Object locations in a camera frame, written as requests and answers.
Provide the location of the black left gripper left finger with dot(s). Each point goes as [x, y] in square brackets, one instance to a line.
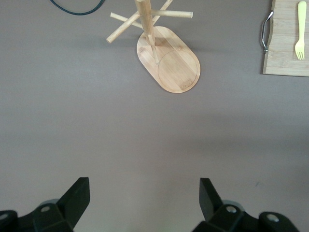
[72, 203]

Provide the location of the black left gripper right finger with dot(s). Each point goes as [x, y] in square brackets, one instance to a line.
[210, 203]

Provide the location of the wooden mug tree stand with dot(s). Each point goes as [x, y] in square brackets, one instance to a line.
[178, 72]

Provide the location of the bamboo cutting board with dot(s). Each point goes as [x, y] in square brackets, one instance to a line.
[282, 48]

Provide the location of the yellow plastic fork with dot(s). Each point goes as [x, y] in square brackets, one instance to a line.
[301, 24]

